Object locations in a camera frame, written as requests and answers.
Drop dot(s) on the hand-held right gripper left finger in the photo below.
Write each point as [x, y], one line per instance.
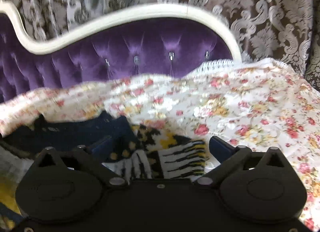
[101, 147]

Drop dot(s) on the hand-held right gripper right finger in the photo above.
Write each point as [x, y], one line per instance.
[220, 147]

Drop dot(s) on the yellow navy white patterned sweater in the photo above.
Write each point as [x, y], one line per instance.
[172, 157]

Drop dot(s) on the white floral blanket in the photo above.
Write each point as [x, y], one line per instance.
[250, 112]

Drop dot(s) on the brown silver damask curtain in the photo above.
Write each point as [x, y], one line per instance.
[262, 14]

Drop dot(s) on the purple tufted sofa white frame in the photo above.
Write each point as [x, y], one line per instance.
[140, 49]

